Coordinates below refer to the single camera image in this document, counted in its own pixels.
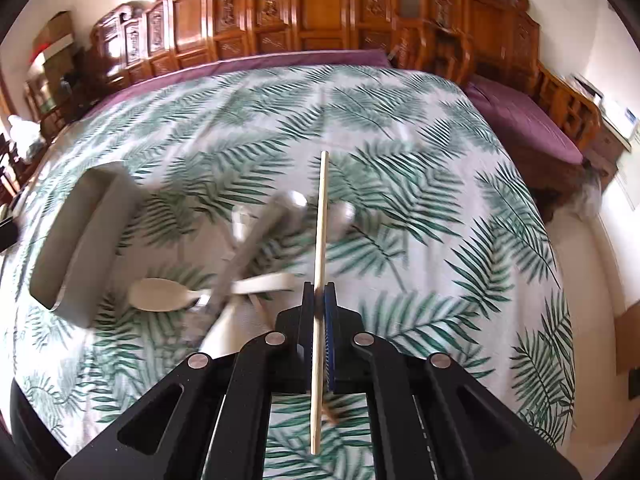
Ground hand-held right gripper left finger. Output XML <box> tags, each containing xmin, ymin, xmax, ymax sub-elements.
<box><xmin>54</xmin><ymin>282</ymin><xmax>317</xmax><ymax>480</ymax></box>

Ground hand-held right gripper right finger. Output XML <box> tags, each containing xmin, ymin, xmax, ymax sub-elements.
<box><xmin>322</xmin><ymin>282</ymin><xmax>583</xmax><ymax>480</ymax></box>

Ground wooden chopstick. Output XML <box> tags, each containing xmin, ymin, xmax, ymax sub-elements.
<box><xmin>309</xmin><ymin>150</ymin><xmax>331</xmax><ymax>456</ymax></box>

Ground metal spoon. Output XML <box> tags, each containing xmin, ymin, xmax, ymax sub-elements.
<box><xmin>200</xmin><ymin>190</ymin><xmax>308</xmax><ymax>321</ymax></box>

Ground white plate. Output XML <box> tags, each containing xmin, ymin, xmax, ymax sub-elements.
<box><xmin>29</xmin><ymin>161</ymin><xmax>143</xmax><ymax>328</ymax></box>

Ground palm leaf print tablecloth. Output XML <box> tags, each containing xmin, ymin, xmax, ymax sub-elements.
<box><xmin>0</xmin><ymin>62</ymin><xmax>576</xmax><ymax>480</ymax></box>

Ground long purple seat cushion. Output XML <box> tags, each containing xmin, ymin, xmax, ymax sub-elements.
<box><xmin>82</xmin><ymin>49</ymin><xmax>392</xmax><ymax>111</ymax></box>

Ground clear plastic bag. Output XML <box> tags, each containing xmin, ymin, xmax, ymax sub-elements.
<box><xmin>575</xmin><ymin>172</ymin><xmax>607</xmax><ymax>217</ymax></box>

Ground brown wooden board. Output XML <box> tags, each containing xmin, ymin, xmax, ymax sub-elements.
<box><xmin>614</xmin><ymin>305</ymin><xmax>640</xmax><ymax>376</ymax></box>

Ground black object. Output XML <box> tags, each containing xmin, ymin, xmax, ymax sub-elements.
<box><xmin>0</xmin><ymin>217</ymin><xmax>21</xmax><ymax>253</ymax></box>

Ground long carved wooden bench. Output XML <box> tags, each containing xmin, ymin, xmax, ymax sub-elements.
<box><xmin>89</xmin><ymin>0</ymin><xmax>403</xmax><ymax>92</ymax></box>

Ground wooden side table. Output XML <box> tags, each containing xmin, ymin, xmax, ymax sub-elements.
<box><xmin>582</xmin><ymin>110</ymin><xmax>631</xmax><ymax>171</ymax></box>

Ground white plastic bag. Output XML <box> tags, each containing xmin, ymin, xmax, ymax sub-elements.
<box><xmin>7</xmin><ymin>114</ymin><xmax>41</xmax><ymax>153</ymax></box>

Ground short carved wooden bench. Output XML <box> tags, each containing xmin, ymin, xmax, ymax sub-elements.
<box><xmin>395</xmin><ymin>0</ymin><xmax>603</xmax><ymax>153</ymax></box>

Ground white papers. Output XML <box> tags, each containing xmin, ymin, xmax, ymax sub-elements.
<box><xmin>570</xmin><ymin>74</ymin><xmax>640</xmax><ymax>141</ymax></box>

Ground cardboard box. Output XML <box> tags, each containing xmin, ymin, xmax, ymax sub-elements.
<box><xmin>31</xmin><ymin>10</ymin><xmax>76</xmax><ymax>56</ymax></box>

